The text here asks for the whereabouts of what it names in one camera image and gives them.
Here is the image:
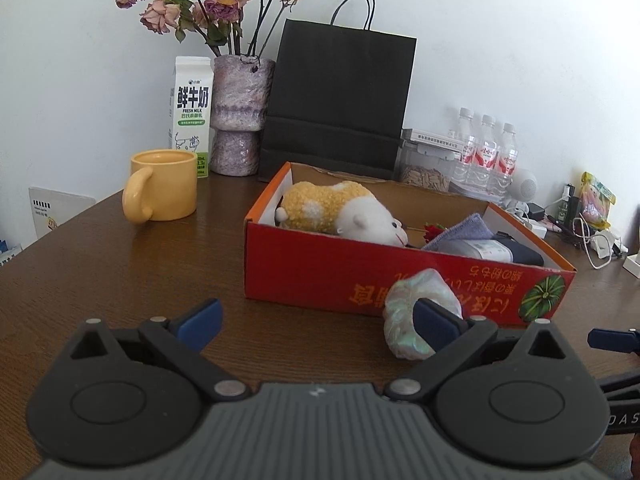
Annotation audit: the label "white robot toy speaker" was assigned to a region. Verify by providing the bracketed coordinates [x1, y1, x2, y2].
[503, 168, 538, 216]

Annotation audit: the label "white flat box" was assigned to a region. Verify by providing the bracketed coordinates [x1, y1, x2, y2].
[402, 128, 464, 152]

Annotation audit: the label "blue white booklets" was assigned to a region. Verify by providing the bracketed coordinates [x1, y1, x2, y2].
[0, 240, 22, 266]

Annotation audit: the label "red cardboard box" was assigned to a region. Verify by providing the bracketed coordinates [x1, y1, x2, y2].
[244, 162, 576, 326]

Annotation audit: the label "purple fabric pouch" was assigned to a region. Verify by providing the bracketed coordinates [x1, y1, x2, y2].
[422, 214, 494, 252]

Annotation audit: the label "purple textured vase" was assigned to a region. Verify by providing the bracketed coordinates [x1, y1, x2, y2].
[209, 55, 276, 177]

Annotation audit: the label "yellow snack bag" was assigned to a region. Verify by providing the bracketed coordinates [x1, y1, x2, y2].
[579, 171, 616, 231]

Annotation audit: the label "black power adapter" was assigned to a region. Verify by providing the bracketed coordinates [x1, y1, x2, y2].
[527, 203, 546, 222]

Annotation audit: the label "white charger with cable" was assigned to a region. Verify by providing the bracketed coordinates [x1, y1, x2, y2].
[623, 254, 640, 278]

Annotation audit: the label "dried pink rose bouquet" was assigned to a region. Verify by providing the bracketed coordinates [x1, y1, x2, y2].
[114, 0, 299, 58]

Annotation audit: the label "red fabric flower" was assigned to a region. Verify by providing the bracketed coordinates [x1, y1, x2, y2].
[423, 223, 447, 243]

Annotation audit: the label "white envelope against wall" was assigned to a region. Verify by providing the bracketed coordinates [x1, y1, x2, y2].
[28, 186, 96, 240]

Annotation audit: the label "black phone stand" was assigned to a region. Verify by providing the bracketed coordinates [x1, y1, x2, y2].
[555, 184, 582, 243]

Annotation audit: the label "clear water bottle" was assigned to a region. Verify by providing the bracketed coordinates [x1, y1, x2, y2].
[468, 115, 498, 191]
[487, 122, 518, 200]
[451, 107, 475, 184]

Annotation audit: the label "clear snack container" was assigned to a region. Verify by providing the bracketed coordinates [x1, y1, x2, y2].
[398, 141, 457, 193]

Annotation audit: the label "dark navy pouch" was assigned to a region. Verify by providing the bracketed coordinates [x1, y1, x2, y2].
[492, 232, 544, 266]

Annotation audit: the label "white green milk carton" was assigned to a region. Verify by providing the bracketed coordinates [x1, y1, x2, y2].
[169, 56, 214, 178]

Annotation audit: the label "black paper shopping bag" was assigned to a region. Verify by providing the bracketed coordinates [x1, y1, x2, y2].
[258, 20, 416, 181]

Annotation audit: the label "yellow white plush toy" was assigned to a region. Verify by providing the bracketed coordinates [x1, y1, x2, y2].
[274, 181, 408, 247]

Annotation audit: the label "yellow ceramic mug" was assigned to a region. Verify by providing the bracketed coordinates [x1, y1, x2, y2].
[122, 148, 198, 224]

